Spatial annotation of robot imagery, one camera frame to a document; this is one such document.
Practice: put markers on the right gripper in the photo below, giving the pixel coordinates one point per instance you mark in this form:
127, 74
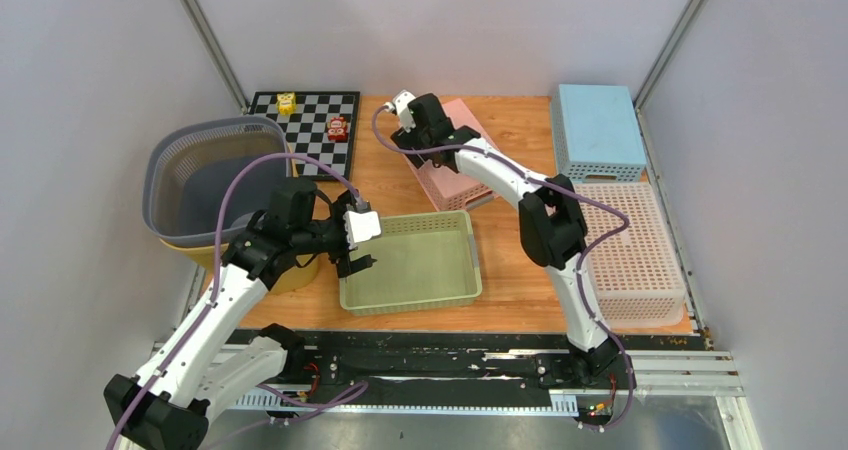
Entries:
404, 139

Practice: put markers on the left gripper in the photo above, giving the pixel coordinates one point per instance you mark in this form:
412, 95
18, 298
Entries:
344, 265

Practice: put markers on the pink perforated tray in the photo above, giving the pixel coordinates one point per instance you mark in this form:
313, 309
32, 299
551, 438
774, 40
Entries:
445, 189

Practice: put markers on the green perforated tray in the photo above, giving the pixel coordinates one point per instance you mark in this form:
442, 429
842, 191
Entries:
421, 262

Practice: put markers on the blue perforated tray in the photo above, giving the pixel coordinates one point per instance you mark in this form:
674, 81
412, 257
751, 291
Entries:
595, 133

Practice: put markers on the large white perforated basket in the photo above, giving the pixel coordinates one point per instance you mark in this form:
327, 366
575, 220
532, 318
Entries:
637, 279

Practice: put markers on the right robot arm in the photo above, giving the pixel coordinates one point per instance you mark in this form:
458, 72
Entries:
552, 226

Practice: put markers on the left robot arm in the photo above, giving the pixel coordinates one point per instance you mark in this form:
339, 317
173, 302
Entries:
173, 398

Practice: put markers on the red owl toy block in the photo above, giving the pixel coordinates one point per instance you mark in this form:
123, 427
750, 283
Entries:
337, 129

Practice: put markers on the black white checkerboard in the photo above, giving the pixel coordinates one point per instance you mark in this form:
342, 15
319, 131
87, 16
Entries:
305, 129

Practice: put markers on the yellow owl toy block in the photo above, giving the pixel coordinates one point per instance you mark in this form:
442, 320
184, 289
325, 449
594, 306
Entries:
286, 103

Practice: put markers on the grey mesh basket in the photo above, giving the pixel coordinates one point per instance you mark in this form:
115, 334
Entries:
190, 170

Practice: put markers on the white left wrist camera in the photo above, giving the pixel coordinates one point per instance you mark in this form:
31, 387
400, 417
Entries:
361, 227

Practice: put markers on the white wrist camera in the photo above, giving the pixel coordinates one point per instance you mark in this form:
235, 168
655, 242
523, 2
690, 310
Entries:
400, 106
361, 227

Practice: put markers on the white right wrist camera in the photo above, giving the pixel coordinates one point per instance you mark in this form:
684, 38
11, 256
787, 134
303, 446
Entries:
400, 106

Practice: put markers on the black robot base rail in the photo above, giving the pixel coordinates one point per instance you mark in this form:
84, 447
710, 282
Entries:
482, 374

